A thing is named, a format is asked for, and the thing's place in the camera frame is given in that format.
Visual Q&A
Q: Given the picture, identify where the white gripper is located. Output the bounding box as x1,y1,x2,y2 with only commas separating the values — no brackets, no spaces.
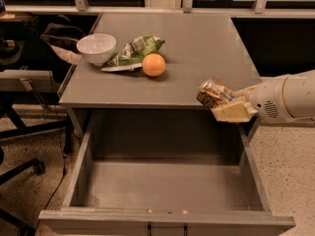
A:
212,75,294,123

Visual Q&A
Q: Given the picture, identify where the orange soda can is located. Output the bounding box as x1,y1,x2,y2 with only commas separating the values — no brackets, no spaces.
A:
197,78,235,108

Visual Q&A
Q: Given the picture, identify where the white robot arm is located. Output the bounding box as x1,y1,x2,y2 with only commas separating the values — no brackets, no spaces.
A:
212,70,315,123

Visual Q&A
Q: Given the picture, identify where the open grey top drawer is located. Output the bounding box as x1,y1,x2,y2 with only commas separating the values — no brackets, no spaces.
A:
39,109,295,236

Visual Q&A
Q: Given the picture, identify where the grey cabinet with counter top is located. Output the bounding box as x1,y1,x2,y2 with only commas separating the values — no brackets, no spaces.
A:
57,12,275,142

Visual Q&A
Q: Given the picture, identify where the orange round fruit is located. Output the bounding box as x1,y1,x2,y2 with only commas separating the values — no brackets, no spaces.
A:
142,53,165,77

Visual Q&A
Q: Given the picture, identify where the green crumpled chip bag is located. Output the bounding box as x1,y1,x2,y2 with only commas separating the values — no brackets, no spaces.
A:
101,35,165,72

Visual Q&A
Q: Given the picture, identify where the white ceramic bowl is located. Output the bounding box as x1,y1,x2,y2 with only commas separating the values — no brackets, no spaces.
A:
77,33,116,66

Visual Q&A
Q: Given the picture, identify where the dark bag with white lining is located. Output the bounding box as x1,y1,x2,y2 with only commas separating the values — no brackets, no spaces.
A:
40,15,86,65

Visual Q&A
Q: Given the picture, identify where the black office chair base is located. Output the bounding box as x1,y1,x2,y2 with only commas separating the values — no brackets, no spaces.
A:
0,95,74,236

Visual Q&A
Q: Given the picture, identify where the grey bench at left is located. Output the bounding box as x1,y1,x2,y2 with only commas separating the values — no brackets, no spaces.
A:
0,70,61,92

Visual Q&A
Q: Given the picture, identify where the black floor cable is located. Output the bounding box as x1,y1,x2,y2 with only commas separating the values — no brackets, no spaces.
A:
31,82,68,234

